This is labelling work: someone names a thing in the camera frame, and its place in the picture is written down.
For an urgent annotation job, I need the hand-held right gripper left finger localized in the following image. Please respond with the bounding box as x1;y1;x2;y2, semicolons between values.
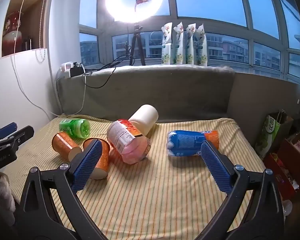
14;139;103;240

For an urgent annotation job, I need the cream white cup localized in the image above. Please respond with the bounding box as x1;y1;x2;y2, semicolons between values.
128;104;159;136

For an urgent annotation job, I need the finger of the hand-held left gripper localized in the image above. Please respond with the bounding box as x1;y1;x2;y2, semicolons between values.
0;126;35;155
0;122;17;143

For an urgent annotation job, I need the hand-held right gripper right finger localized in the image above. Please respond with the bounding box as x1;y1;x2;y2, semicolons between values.
200;141;285;240

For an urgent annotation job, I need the white cable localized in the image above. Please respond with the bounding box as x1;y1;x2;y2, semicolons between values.
11;0;56;117

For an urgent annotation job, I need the green plastic bottle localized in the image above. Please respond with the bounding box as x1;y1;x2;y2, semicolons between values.
59;118;91;139

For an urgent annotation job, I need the black cable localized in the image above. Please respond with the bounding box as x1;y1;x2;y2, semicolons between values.
83;42;131;88

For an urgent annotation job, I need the green paper bag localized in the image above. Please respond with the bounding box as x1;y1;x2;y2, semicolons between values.
255;110;294;159

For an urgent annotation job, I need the red vase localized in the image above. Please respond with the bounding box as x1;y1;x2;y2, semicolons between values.
2;11;24;55

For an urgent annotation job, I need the orange paper cup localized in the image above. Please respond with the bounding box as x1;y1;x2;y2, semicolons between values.
83;137;111;180
202;129;220;151
52;132;83;162

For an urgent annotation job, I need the pink labelled cup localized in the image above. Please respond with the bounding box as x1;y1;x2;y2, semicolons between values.
107;119;151;165

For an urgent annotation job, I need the grey sofa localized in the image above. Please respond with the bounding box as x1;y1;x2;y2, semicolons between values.
56;65;300;147

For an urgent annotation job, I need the brown cardboard box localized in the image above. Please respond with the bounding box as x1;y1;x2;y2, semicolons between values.
264;131;300;201

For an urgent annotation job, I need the beaded blind cord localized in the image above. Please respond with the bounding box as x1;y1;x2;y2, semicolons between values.
35;0;47;63

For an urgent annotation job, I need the wooden shelf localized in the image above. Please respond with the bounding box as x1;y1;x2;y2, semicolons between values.
1;0;49;57

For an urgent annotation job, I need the black charger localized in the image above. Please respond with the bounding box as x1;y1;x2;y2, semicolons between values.
70;62;86;77

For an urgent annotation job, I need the white power strip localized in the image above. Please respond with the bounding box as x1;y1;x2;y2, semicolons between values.
60;62;77;79

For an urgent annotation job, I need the yellow striped blanket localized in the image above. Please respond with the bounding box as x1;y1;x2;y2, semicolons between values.
2;115;267;240

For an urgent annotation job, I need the white green refill pouch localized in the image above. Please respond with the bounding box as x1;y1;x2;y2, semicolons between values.
173;22;185;65
186;23;198;65
195;24;208;67
161;23;174;65

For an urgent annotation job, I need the red phone holder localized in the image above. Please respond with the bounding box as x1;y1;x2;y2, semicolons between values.
134;0;151;12

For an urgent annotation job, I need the white cabinet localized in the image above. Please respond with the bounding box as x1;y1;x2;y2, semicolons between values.
0;48;63;140

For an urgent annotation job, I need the black tripod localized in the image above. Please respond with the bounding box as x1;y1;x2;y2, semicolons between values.
129;24;146;66

